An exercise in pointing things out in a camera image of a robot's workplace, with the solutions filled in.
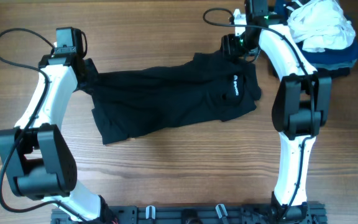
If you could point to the blue folded garment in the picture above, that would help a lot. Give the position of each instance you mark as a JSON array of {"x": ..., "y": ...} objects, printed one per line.
[{"x": 349, "y": 54}]

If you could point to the white crumpled garment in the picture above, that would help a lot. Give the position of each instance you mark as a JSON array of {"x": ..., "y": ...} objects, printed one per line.
[{"x": 319, "y": 25}]

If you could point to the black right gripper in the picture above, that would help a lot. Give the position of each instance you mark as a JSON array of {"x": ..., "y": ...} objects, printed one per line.
[{"x": 226, "y": 45}]

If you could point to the black t-shirt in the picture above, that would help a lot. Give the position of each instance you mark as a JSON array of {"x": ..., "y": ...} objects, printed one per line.
[{"x": 131, "y": 104}]

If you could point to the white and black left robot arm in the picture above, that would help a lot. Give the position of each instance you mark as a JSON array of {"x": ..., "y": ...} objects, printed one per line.
[{"x": 38, "y": 169}]

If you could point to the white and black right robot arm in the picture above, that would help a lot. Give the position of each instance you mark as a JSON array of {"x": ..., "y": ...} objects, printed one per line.
[{"x": 299, "y": 110}]

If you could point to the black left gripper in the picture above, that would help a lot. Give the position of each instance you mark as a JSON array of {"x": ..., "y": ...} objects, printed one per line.
[{"x": 94, "y": 74}]

